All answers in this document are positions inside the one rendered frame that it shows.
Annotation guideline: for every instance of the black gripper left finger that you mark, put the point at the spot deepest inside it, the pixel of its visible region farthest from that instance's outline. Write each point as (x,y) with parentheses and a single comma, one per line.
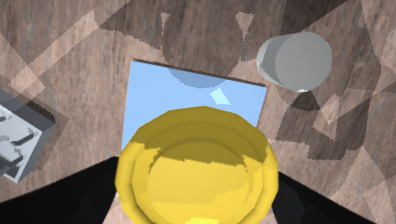
(84,197)

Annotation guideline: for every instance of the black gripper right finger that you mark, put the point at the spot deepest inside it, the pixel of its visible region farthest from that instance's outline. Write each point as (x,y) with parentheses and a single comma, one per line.
(295,203)

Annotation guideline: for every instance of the yellow plate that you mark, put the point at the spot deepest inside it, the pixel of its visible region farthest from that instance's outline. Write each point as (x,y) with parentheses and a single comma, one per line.
(197,165)

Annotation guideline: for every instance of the light blue rectangular mat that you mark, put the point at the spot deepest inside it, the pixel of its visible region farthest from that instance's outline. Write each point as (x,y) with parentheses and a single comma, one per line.
(155,89)

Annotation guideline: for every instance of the grey cylinder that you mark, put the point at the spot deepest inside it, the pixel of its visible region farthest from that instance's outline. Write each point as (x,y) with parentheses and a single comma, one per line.
(299,61)

